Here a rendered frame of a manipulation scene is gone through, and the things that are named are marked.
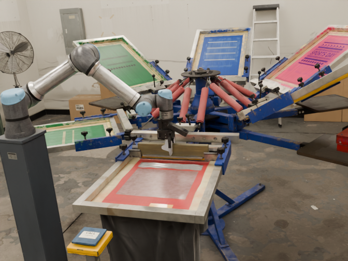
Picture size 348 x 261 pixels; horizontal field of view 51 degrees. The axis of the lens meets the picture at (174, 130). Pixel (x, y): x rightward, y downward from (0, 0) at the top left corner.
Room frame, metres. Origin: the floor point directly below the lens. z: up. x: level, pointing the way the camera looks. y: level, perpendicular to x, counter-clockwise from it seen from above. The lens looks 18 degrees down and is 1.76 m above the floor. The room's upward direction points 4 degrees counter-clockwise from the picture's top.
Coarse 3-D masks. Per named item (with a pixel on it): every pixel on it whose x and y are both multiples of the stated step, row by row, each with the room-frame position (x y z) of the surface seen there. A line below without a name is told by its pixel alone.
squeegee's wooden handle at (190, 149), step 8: (144, 144) 1.94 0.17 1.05; (152, 144) 1.93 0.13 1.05; (160, 144) 1.92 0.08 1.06; (176, 144) 1.89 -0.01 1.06; (184, 144) 1.88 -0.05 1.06; (192, 144) 1.87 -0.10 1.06; (200, 144) 1.86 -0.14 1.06; (208, 144) 1.86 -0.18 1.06; (144, 152) 1.95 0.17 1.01; (152, 152) 1.93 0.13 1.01; (160, 152) 1.92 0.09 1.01; (168, 152) 1.90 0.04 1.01; (176, 152) 1.89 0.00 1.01; (184, 152) 1.88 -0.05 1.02; (192, 152) 1.87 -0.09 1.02; (200, 152) 1.85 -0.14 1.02
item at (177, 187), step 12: (204, 168) 1.78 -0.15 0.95; (168, 180) 1.67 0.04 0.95; (180, 180) 1.66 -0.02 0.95; (192, 180) 1.65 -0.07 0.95; (156, 192) 1.55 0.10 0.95; (168, 192) 1.54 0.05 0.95; (180, 192) 1.53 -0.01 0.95; (192, 192) 1.52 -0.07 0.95; (144, 204) 1.44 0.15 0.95; (168, 204) 1.43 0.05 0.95; (180, 204) 1.42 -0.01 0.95
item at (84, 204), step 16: (128, 160) 1.94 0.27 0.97; (112, 176) 1.73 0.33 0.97; (96, 192) 1.56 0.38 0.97; (208, 192) 1.45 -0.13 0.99; (80, 208) 1.41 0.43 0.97; (96, 208) 1.39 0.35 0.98; (112, 208) 1.37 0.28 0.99; (128, 208) 1.35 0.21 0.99; (144, 208) 1.34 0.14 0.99; (160, 208) 1.34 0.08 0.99; (208, 208) 1.34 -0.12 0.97
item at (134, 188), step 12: (132, 168) 1.85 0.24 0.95; (144, 168) 1.83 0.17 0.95; (156, 168) 1.82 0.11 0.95; (120, 180) 1.70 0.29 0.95; (132, 180) 1.69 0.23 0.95; (144, 180) 1.68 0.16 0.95; (156, 180) 1.68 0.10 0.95; (120, 192) 1.57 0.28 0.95; (132, 192) 1.56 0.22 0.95; (144, 192) 1.56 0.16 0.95; (132, 204) 1.45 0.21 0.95
